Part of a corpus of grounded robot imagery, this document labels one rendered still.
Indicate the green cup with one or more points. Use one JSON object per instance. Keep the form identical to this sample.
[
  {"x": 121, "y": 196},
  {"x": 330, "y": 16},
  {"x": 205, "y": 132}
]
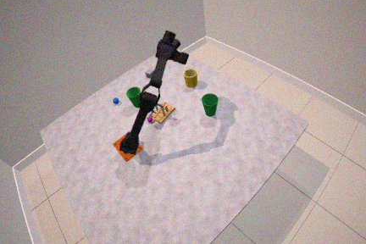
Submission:
[
  {"x": 133, "y": 94},
  {"x": 210, "y": 103}
]

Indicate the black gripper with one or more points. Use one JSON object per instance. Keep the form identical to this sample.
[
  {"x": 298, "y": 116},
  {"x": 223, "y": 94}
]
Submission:
[{"x": 179, "y": 57}]

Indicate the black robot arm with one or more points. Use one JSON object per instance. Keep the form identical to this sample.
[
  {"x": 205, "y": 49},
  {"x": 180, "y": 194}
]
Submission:
[{"x": 148, "y": 101}]

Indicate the yellow cup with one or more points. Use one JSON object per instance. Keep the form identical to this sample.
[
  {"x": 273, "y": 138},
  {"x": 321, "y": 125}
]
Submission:
[{"x": 190, "y": 77}]

